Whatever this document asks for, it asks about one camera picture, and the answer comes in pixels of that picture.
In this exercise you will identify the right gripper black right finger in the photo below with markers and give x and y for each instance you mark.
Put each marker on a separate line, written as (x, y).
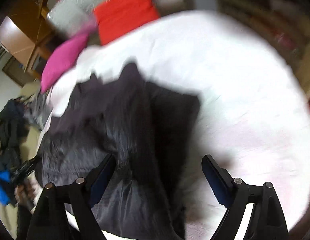
(267, 220)

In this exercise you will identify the dark grey padded jacket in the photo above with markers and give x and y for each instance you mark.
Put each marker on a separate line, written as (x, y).
(146, 128)

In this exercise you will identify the pile of mixed clothes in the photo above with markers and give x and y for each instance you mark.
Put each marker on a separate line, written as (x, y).
(21, 122)

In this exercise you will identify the person left hand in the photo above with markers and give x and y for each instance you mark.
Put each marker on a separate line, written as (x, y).
(27, 194)

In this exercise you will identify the blue sleeve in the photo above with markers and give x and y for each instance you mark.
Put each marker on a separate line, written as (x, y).
(6, 193)

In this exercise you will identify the white quilted bedspread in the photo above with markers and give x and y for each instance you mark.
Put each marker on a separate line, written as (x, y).
(254, 117)

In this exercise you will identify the magenta pillow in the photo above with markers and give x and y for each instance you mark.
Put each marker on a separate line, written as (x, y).
(62, 59)

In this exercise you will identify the brown wooden wardrobe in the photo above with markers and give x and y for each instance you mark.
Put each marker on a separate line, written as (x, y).
(26, 42)

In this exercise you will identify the silver foil insulation sheet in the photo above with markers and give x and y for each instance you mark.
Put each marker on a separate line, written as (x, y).
(68, 17)

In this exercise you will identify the red pillow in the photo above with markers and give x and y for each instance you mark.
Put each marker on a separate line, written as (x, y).
(116, 18)

